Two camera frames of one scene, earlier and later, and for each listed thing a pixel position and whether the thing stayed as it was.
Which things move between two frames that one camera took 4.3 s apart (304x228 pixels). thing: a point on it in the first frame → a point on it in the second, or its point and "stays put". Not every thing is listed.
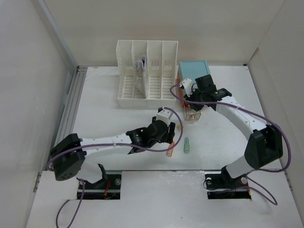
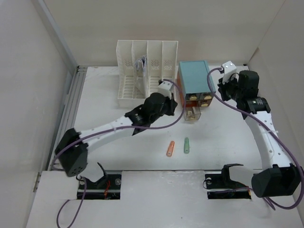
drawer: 192,114 stays put
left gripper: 168,134 → 172,104
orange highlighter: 169,153 stays put
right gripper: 196,107 → 222,87
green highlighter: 186,145 stays put
